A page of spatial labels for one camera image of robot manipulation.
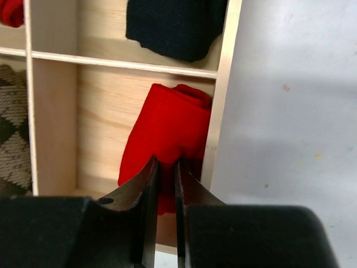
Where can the red rolled sock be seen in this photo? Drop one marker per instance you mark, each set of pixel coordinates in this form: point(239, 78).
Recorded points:
point(12, 13)

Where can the red Santa sock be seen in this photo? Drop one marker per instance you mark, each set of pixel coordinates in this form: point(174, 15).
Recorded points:
point(173, 124)

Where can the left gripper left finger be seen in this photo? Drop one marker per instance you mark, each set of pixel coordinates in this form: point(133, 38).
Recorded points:
point(134, 228)

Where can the wooden compartment tray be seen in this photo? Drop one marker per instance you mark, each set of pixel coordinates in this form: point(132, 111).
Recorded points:
point(87, 84)

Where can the black sock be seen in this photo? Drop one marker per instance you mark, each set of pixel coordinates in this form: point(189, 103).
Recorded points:
point(182, 30)

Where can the brown argyle sock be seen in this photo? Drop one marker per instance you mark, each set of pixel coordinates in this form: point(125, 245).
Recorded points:
point(16, 177)

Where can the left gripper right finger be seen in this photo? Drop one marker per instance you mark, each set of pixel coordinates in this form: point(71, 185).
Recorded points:
point(191, 199)

